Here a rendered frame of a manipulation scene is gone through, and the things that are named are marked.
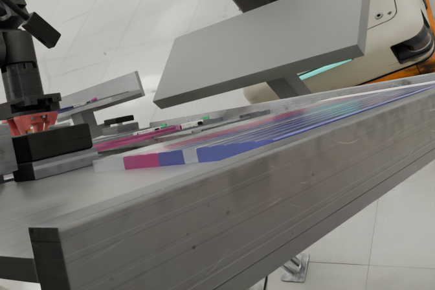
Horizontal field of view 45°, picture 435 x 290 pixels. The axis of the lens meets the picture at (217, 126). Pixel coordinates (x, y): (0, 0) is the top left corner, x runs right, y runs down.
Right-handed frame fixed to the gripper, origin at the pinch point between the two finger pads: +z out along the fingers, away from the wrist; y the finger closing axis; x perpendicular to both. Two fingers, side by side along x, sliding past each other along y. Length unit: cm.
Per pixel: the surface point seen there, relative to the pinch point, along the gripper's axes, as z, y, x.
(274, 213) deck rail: 4, 60, -24
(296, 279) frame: 53, -11, 82
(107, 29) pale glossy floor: -64, -192, 187
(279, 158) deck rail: 1, 60, -23
